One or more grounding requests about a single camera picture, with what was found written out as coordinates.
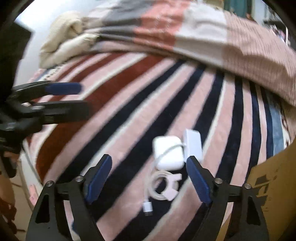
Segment open cardboard box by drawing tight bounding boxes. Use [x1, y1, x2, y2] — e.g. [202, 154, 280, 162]
[222, 151, 296, 241]

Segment pink slipper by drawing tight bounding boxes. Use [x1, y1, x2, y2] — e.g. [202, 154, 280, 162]
[29, 185, 39, 206]

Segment white power adapter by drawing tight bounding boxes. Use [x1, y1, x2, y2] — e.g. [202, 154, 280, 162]
[183, 129, 203, 163]

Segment cream folded blanket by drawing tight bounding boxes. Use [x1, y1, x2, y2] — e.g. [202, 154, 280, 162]
[39, 11, 99, 69]

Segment white coiled charging cable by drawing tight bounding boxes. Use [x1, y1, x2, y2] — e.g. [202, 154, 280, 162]
[142, 142, 188, 217]

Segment striped pink bed blanket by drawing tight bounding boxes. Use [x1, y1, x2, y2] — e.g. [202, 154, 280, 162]
[28, 53, 290, 240]

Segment white earbuds case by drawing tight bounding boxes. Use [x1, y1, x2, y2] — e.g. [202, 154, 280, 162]
[152, 136, 184, 171]

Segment striped folded duvet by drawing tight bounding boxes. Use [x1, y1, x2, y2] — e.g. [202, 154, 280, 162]
[84, 1, 295, 105]

